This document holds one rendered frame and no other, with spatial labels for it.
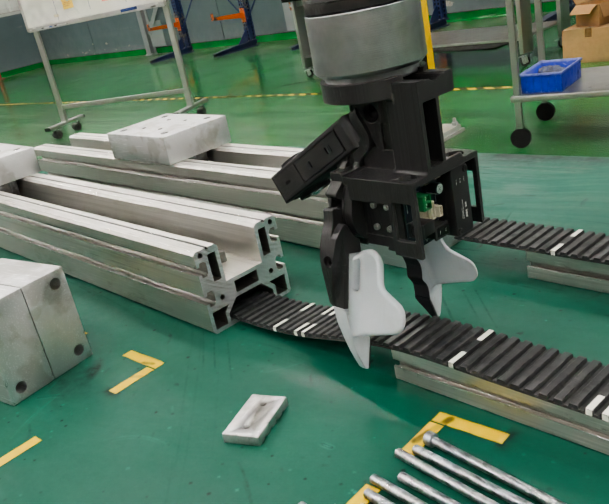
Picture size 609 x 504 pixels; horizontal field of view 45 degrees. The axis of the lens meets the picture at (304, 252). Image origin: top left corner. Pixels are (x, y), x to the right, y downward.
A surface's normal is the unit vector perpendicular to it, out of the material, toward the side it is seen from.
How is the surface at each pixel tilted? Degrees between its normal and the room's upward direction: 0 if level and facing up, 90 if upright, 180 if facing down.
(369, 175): 0
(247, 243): 90
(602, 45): 90
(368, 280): 73
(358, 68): 90
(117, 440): 0
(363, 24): 90
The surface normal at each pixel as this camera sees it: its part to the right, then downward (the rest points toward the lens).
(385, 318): -0.74, 0.11
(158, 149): -0.72, 0.39
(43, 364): 0.80, 0.07
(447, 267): -0.58, 0.64
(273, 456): -0.19, -0.91
